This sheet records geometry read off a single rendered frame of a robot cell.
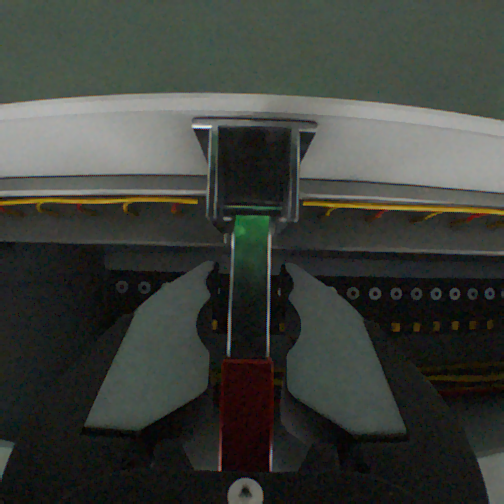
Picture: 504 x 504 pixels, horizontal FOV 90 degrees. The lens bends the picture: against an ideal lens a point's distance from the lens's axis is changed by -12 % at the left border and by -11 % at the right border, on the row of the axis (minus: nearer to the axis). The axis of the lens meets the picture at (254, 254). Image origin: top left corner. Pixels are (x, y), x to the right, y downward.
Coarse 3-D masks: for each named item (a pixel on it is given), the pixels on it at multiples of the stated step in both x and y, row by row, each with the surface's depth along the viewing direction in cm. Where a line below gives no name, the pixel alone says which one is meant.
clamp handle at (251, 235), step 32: (256, 224) 7; (256, 256) 7; (256, 288) 7; (256, 320) 7; (256, 352) 7; (224, 384) 6; (256, 384) 6; (224, 416) 6; (256, 416) 6; (224, 448) 6; (256, 448) 6
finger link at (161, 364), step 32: (192, 288) 10; (160, 320) 9; (192, 320) 9; (128, 352) 7; (160, 352) 7; (192, 352) 8; (128, 384) 7; (160, 384) 7; (192, 384) 7; (96, 416) 6; (128, 416) 6; (160, 416) 6; (192, 416) 7
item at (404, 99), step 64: (0, 0) 5; (64, 0) 5; (128, 0) 5; (192, 0) 5; (256, 0) 5; (320, 0) 5; (384, 0) 5; (448, 0) 5; (0, 64) 5; (64, 64) 5; (128, 64) 5; (192, 64) 5; (256, 64) 5; (320, 64) 5; (384, 64) 5; (448, 64) 5; (0, 128) 6; (64, 128) 6; (128, 128) 7; (192, 128) 7; (320, 128) 6; (384, 128) 6; (448, 128) 6; (0, 256) 16; (64, 256) 22; (128, 256) 24; (192, 256) 24
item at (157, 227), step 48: (0, 240) 13; (48, 240) 13; (96, 240) 12; (144, 240) 12; (192, 240) 12; (288, 240) 12; (336, 240) 12; (384, 240) 12; (432, 240) 12; (480, 240) 12
